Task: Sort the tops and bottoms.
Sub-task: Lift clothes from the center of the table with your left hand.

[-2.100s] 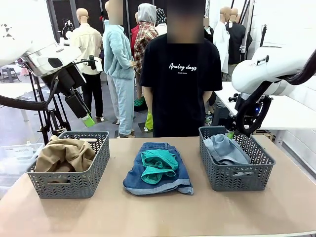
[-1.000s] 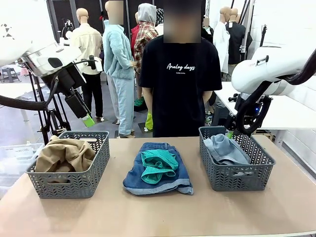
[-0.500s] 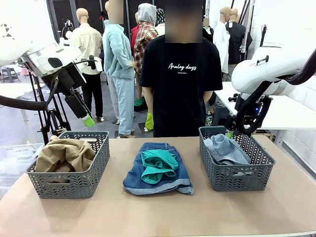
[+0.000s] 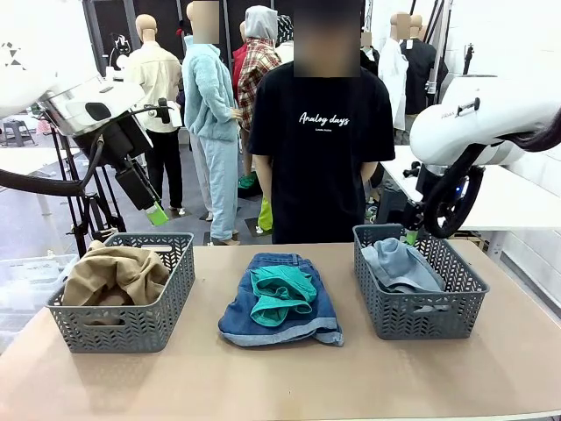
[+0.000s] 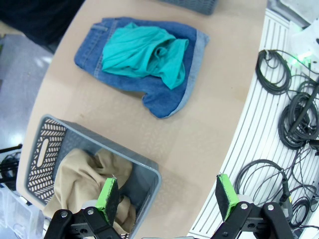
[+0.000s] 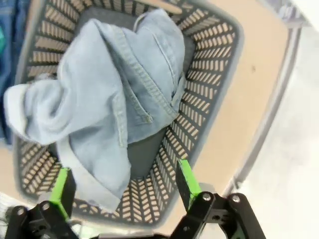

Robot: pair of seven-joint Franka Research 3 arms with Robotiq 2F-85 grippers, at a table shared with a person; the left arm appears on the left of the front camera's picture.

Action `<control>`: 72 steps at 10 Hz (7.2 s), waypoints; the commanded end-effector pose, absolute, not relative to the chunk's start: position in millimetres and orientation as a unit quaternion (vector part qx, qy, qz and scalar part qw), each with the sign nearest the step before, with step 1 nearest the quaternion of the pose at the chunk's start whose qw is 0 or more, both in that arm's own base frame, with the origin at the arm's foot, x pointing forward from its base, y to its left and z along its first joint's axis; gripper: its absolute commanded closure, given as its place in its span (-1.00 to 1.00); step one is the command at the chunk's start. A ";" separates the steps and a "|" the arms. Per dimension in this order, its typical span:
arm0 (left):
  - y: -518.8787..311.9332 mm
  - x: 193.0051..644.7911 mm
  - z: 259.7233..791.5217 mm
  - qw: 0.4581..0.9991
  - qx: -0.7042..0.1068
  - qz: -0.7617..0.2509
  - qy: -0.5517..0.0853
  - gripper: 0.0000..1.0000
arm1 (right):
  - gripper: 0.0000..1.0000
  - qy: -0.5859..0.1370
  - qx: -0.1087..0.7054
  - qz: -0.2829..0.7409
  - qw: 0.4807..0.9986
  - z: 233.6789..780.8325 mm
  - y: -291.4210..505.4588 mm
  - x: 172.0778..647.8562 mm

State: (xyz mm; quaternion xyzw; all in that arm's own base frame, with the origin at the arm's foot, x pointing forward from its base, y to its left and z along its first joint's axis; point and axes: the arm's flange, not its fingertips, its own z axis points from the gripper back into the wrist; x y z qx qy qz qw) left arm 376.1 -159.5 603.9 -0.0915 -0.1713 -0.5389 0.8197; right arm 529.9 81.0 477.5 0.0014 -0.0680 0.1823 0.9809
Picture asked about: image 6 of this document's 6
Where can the aluminium table edge frame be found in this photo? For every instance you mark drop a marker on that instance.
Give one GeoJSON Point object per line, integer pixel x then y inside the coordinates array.
{"type": "Point", "coordinates": [274, 99]}

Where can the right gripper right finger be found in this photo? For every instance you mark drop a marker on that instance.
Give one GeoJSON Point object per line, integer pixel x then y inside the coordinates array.
{"type": "Point", "coordinates": [189, 184]}

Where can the light blue denim shorts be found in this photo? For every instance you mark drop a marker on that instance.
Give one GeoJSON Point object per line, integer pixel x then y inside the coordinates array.
{"type": "Point", "coordinates": [99, 99]}

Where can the dark blue denim shorts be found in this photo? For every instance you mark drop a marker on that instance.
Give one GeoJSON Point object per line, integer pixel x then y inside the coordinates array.
{"type": "Point", "coordinates": [17, 15]}

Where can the gray plastic lattice basket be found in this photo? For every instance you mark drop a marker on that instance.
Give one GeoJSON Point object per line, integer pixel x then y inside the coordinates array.
{"type": "Point", "coordinates": [142, 159]}

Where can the green top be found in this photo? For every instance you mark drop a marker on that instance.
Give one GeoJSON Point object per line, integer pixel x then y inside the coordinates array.
{"type": "Point", "coordinates": [2, 39]}

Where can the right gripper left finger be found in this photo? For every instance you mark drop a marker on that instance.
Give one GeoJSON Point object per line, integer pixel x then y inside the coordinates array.
{"type": "Point", "coordinates": [59, 199]}

